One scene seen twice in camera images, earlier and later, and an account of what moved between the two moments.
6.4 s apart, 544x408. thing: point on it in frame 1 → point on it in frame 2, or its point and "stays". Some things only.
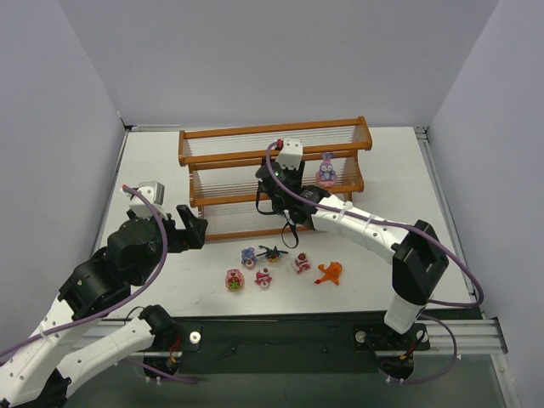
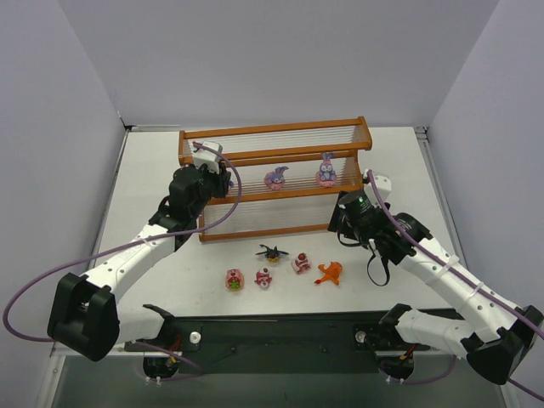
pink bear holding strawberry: (235, 280) stays
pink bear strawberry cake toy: (302, 262) stays
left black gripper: (179, 237) → (219, 182)
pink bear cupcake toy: (263, 278) stays
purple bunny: (326, 177) stays
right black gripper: (269, 187) → (340, 223)
